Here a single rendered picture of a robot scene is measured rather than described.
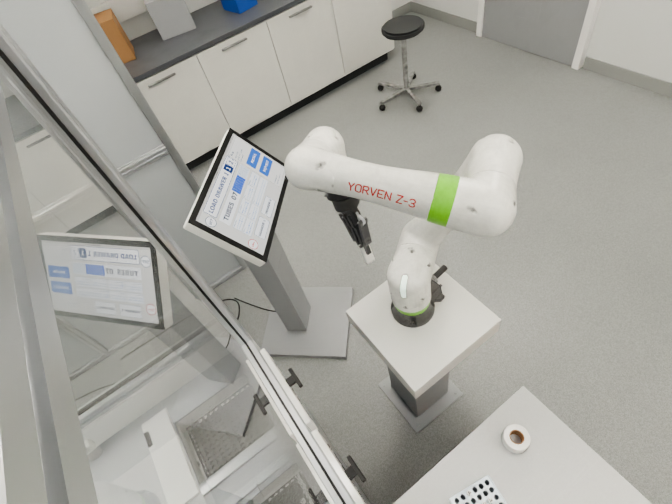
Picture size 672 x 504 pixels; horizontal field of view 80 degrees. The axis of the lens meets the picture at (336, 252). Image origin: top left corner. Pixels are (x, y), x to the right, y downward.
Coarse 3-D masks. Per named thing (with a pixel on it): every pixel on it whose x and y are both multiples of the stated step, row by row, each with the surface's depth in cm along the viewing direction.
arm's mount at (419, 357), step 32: (384, 288) 146; (448, 288) 140; (352, 320) 142; (384, 320) 139; (448, 320) 133; (480, 320) 131; (384, 352) 132; (416, 352) 129; (448, 352) 127; (416, 384) 124
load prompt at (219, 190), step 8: (224, 160) 155; (232, 160) 158; (224, 168) 153; (232, 168) 156; (224, 176) 152; (232, 176) 154; (216, 184) 148; (224, 184) 150; (216, 192) 146; (224, 192) 149; (208, 200) 143; (216, 200) 145; (208, 208) 141; (216, 208) 143; (216, 216) 142
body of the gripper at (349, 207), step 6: (348, 198) 111; (354, 198) 112; (336, 204) 112; (342, 204) 111; (348, 204) 111; (354, 204) 112; (336, 210) 114; (342, 210) 112; (348, 210) 112; (354, 210) 112; (354, 216) 113; (354, 222) 115
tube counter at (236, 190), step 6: (240, 168) 159; (246, 168) 161; (240, 174) 157; (246, 174) 159; (234, 180) 154; (240, 180) 156; (234, 186) 153; (240, 186) 155; (234, 192) 152; (240, 192) 154; (234, 198) 150
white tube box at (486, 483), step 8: (480, 480) 108; (488, 480) 108; (472, 488) 107; (480, 488) 110; (488, 488) 107; (496, 488) 106; (456, 496) 107; (464, 496) 108; (472, 496) 106; (480, 496) 108; (488, 496) 106; (496, 496) 108
